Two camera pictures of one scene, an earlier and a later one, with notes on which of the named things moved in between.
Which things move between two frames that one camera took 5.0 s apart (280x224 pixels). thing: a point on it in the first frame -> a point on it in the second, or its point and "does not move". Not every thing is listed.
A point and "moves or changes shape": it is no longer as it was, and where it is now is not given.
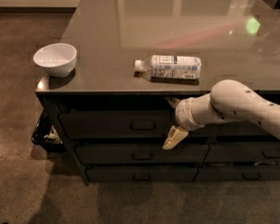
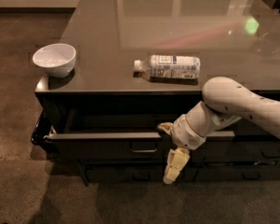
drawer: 242,173 does not move
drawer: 141,174 does not move
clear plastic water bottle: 169,66 does not move
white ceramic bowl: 58,59 does not move
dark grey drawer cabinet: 142,50 does not move
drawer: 125,125 moves or changes shape
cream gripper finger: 175,135 -> 176,160
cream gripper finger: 173,101 -> 166,127
